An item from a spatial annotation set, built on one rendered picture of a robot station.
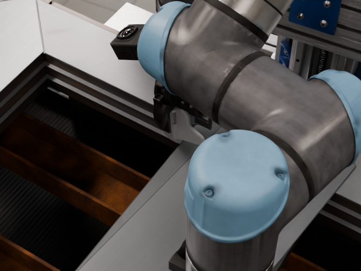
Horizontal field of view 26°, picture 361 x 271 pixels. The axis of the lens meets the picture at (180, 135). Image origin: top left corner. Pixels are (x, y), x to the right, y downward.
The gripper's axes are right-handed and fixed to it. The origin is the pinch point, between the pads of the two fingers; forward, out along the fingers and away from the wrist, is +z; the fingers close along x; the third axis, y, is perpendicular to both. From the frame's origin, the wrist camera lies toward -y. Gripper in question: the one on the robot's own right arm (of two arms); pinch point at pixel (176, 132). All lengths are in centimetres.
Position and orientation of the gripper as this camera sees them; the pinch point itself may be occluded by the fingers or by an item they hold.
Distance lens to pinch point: 105.0
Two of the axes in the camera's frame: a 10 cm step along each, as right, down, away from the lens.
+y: 8.4, 4.2, -3.4
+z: 0.0, 6.4, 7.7
